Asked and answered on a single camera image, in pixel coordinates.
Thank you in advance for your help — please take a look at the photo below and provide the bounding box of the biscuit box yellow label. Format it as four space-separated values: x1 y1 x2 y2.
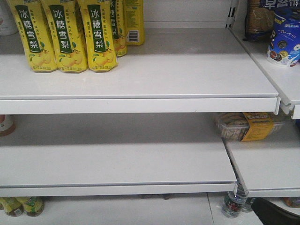
213 112 287 142

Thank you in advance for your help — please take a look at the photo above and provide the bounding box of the clear water bottle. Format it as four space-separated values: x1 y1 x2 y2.
222 183 247 218

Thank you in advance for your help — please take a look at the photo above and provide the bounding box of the yellow pear drink bottle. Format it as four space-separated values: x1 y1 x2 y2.
41 0 88 73
78 0 118 72
7 0 58 72

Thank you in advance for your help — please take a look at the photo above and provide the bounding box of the blue oreo cup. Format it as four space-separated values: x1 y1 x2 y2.
267 7 300 68

